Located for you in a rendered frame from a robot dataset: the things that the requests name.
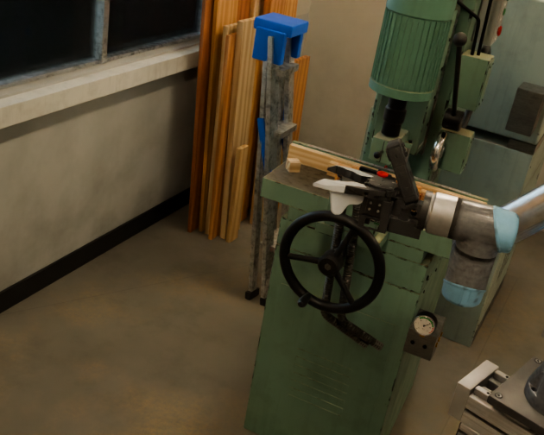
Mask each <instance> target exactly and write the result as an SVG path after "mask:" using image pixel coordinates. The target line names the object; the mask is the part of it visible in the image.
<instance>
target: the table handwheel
mask: <svg viewBox="0 0 544 435"><path fill-rule="evenodd" d="M320 221H328V222H334V223H337V224H342V225H343V226H345V227H347V228H349V229H350V230H349V232H348V233H347V235H346V236H345V238H344V240H343V241H341V242H340V245H339V246H338V247H337V248H336V249H329V250H327V251H326V252H325V253H324V254H323V255H322V256H321V257H320V258H319V257H313V256H307V255H298V254H293V253H290V247H291V243H292V241H293V239H294V237H295V235H296V234H297V233H298V232H299V230H301V229H302V228H303V227H305V226H307V225H308V224H311V223H315V222H320ZM357 223H358V221H357V220H356V219H355V218H353V217H350V216H348V215H346V214H344V213H341V214H339V215H335V214H333V213H332V212H331V211H312V212H309V213H307V214H304V215H302V216H300V217H298V218H297V219H295V220H294V221H293V222H292V223H291V224H290V225H289V226H288V228H287V229H286V231H285V233H284V235H283V237H282V239H281V244H280V251H279V258H280V265H281V271H282V273H283V275H284V278H285V280H286V281H287V283H288V284H289V286H290V287H291V289H292V290H293V291H294V292H295V294H296V295H297V296H298V297H301V296H303V295H304V294H306V293H309V292H308V291H307V290H306V289H305V288H304V287H303V286H302V285H301V284H300V283H299V281H298V280H297V278H296V276H295V274H294V271H293V269H292V266H291V263H290V259H291V260H296V261H303V262H311V263H315V264H318V268H319V271H320V272H321V273H322V274H323V275H325V276H329V277H332V276H334V277H335V279H336V281H337V282H338V284H339V286H340V287H341V289H342V291H343V293H344V295H345V297H346V299H347V301H348V303H332V302H328V301H324V300H322V299H319V298H317V297H315V296H314V295H312V297H311V299H310V300H309V302H308V304H309V305H310V306H312V307H314V308H316V309H318V310H321V311H323V312H329V313H335V314H346V313H351V312H356V311H359V310H361V309H363V308H365V307H366V306H368V305H369V304H370V303H371V302H372V301H373V300H374V299H375V298H376V297H377V295H378V294H379V293H380V291H381V289H382V287H383V283H384V279H385V260H384V256H383V252H382V249H381V247H380V245H379V243H378V241H377V240H376V238H375V237H374V236H373V234H372V233H371V232H370V231H369V230H368V229H365V228H361V227H358V226H357ZM355 234H358V235H359V236H360V237H361V238H362V239H363V241H364V242H365V244H366V245H367V247H368V248H369V250H370V252H371V255H372V258H373V262H374V268H375V273H374V278H373V281H372V283H371V286H370V288H369V290H368V291H367V292H366V293H365V294H364V295H363V296H362V297H360V298H359V299H356V300H354V299H353V297H352V295H351V293H350V291H349V289H348V287H347V286H346V284H345V282H344V280H343V278H342V276H341V274H340V272H339V271H340V269H341V268H342V267H343V266H344V264H345V260H344V258H345V256H346V251H347V247H348V246H347V244H348V243H349V241H350V240H351V239H352V238H353V237H354V235H355Z"/></svg>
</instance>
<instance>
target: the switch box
mask: <svg viewBox="0 0 544 435"><path fill-rule="evenodd" d="M506 2H507V3H508V1H506V0H493V1H492V5H491V9H490V15H489V20H488V23H487V27H486V30H485V35H484V41H483V45H486V46H491V45H492V44H493V43H494V42H495V41H496V40H497V38H496V39H495V37H497V30H498V27H500V26H501V24H502V21H503V16H502V13H503V9H504V8H505V9H506V6H507V3H506ZM488 3H489V0H482V2H481V4H480V8H479V12H478V16H479V18H480V28H479V32H478V39H477V43H479V41H480V37H481V33H482V29H483V25H484V18H485V15H486V10H487V7H488ZM505 3H506V5H505ZM504 5H505V6H504ZM501 17H502V20H501V21H500V19H501ZM476 26H477V21H476V23H475V27H474V30H473V33H472V37H471V41H472V42H473V39H474V35H475V30H476Z"/></svg>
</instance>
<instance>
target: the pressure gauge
mask: <svg viewBox="0 0 544 435"><path fill-rule="evenodd" d="M437 324H438V320H437V318H436V317H435V316H434V315H433V314H432V313H430V312H419V313H418V314H417V315H416V317H415V319H414V321H413V327H414V330H415V331H416V332H417V333H418V334H420V336H421V337H425V336H430V335H432V334H433V333H434V332H435V329H436V327H437ZM423 325H425V327H423Z"/></svg>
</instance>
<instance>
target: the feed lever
mask: <svg viewBox="0 0 544 435"><path fill-rule="evenodd" d="M452 41H453V44H454V45H455V46H457V48H456V60H455V71H454V82H453V93H452V108H447V109H446V113H445V115H444V117H443V121H442V128H445V129H450V130H453V131H457V132H458V131H460V129H461V126H462V123H463V121H464V118H465V113H464V112H463V111H461V110H457V103H458V94H459V75H460V65H461V55H462V47H463V46H464V45H465V44H466V42H467V36H466V34H465V33H462V32H458V33H457V34H455V35H454V36H453V38H452Z"/></svg>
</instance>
